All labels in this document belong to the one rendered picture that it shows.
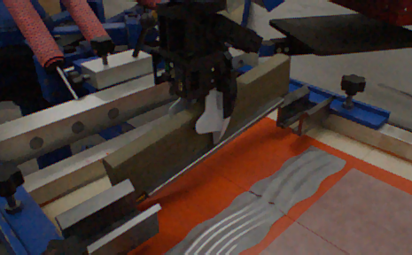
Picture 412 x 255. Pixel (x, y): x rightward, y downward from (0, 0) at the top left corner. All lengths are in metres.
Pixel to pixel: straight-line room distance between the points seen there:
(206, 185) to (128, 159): 0.15
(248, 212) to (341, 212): 0.13
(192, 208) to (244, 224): 0.08
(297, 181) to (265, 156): 0.08
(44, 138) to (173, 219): 0.24
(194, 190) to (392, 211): 0.29
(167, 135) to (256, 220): 0.17
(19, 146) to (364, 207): 0.51
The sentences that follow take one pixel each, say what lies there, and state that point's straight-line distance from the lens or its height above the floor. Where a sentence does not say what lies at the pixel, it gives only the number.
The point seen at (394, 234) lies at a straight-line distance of 0.54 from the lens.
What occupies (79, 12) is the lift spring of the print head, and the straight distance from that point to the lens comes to 0.91.
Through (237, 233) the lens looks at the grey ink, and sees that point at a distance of 0.48.
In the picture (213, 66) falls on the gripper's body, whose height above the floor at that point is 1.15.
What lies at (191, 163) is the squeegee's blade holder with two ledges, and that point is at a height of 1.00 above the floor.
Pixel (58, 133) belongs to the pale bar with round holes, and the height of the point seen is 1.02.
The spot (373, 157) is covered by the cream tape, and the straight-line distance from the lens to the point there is 0.68.
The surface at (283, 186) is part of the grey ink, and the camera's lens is 0.55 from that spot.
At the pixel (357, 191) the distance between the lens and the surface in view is 0.59.
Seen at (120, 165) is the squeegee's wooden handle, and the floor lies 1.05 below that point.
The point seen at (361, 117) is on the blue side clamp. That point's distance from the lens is 0.70.
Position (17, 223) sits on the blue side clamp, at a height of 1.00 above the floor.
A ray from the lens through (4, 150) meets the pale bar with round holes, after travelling 0.58.
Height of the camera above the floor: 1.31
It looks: 32 degrees down
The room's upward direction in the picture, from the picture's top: straight up
